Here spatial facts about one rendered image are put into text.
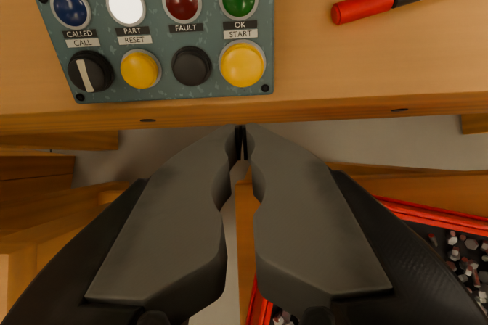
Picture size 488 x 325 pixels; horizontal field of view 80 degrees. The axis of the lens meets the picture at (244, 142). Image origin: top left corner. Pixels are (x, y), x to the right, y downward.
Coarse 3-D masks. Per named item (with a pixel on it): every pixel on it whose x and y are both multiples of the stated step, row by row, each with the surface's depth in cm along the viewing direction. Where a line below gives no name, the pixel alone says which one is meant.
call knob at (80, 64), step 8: (80, 56) 19; (88, 56) 19; (72, 64) 19; (80, 64) 19; (88, 64) 19; (96, 64) 19; (104, 64) 20; (72, 72) 19; (80, 72) 19; (88, 72) 19; (96, 72) 19; (104, 72) 20; (72, 80) 20; (80, 80) 20; (88, 80) 20; (96, 80) 20; (104, 80) 20; (80, 88) 20; (88, 88) 20; (96, 88) 20; (104, 88) 21
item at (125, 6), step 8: (112, 0) 18; (120, 0) 18; (128, 0) 18; (136, 0) 18; (112, 8) 18; (120, 8) 18; (128, 8) 18; (136, 8) 18; (120, 16) 18; (128, 16) 18; (136, 16) 18
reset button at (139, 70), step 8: (128, 56) 19; (136, 56) 19; (144, 56) 19; (128, 64) 19; (136, 64) 19; (144, 64) 19; (152, 64) 20; (128, 72) 19; (136, 72) 19; (144, 72) 19; (152, 72) 20; (128, 80) 20; (136, 80) 20; (144, 80) 20; (152, 80) 20; (144, 88) 20
